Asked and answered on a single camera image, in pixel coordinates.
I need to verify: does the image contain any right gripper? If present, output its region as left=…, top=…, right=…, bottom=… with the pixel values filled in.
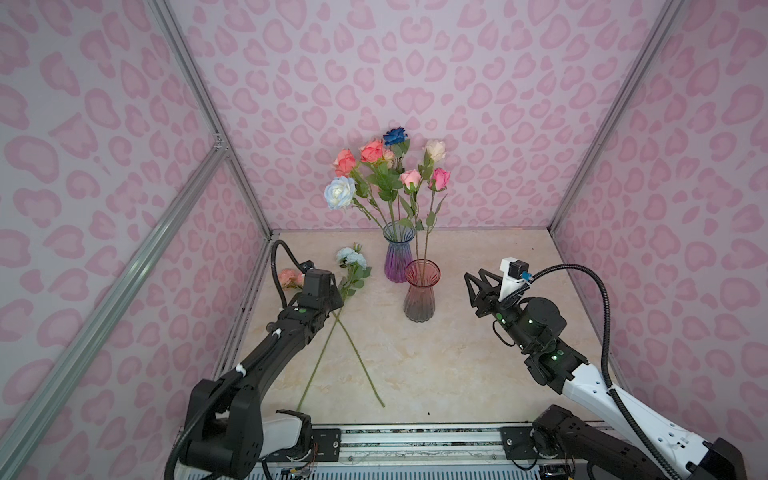
left=463, top=269, right=536, bottom=354

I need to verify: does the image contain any peach peony stem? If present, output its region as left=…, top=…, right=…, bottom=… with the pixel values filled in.
left=278, top=264, right=386, bottom=410

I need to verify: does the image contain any pale blue carnation stem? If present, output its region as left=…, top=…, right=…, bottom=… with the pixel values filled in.
left=297, top=243, right=385, bottom=410

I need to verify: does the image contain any red grey glass vase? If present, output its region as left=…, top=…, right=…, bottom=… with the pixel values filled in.
left=403, top=259, right=441, bottom=323

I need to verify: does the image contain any purple blue glass vase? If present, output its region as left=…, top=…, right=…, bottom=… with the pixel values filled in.
left=383, top=222, right=415, bottom=283

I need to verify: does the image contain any white blue rose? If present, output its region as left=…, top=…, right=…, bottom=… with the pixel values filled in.
left=324, top=176, right=384, bottom=230

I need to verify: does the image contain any pink red rose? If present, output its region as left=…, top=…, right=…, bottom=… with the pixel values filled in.
left=358, top=139, right=403, bottom=222
left=334, top=149, right=386, bottom=227

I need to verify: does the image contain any pink rosebud stem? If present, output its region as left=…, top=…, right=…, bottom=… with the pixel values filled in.
left=400, top=170, right=422, bottom=260

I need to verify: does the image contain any cream pink rose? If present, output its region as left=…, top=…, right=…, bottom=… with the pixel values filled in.
left=417, top=139, right=447, bottom=181

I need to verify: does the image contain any dark blue rose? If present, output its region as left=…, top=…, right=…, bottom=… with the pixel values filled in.
left=383, top=127, right=410, bottom=159

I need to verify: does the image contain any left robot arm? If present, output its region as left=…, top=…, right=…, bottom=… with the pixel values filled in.
left=163, top=269, right=343, bottom=479

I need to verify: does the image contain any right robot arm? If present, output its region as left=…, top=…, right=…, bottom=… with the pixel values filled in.
left=464, top=258, right=747, bottom=479

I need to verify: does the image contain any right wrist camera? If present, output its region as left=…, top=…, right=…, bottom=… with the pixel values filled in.
left=499, top=257, right=533, bottom=301

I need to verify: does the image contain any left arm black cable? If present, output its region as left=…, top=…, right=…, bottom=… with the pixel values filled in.
left=269, top=239, right=310, bottom=310

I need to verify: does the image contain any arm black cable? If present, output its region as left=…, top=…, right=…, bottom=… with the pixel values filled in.
left=269, top=239, right=310, bottom=310
left=530, top=263, right=682, bottom=480

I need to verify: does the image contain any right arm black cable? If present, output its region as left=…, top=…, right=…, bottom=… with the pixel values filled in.
left=530, top=263, right=682, bottom=480

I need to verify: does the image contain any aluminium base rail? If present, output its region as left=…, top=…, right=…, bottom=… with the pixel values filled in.
left=160, top=422, right=690, bottom=480

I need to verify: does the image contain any left corner aluminium post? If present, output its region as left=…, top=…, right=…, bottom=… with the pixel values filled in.
left=146, top=0, right=273, bottom=239

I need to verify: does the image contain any left aluminium frame bar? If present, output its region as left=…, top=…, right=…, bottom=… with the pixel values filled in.
left=1, top=147, right=227, bottom=479

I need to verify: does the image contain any right aluminium frame post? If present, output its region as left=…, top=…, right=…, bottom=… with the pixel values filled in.
left=547, top=0, right=688, bottom=238

